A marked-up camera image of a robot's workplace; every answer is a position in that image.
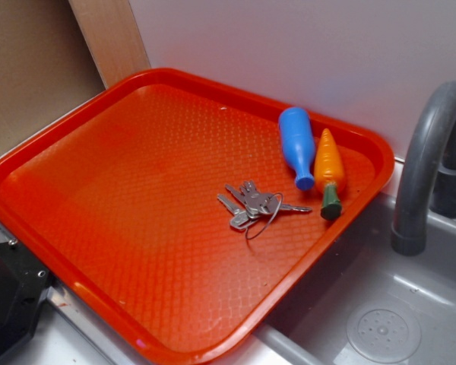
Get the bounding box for silver keys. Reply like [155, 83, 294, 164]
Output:
[217, 180, 312, 240]

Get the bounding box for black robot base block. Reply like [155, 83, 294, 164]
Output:
[0, 242, 52, 360]

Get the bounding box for blue toy bottle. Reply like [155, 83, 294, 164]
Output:
[278, 107, 315, 191]

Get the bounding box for orange toy carrot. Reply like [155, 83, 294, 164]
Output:
[314, 129, 347, 221]

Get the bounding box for grey toy sink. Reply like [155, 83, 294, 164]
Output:
[0, 159, 456, 365]

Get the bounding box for wooden board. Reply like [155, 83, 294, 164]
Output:
[69, 0, 151, 87]

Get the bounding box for grey toy faucet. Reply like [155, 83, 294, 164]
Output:
[391, 81, 456, 256]

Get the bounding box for brown cardboard panel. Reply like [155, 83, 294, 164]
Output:
[0, 1, 104, 156]

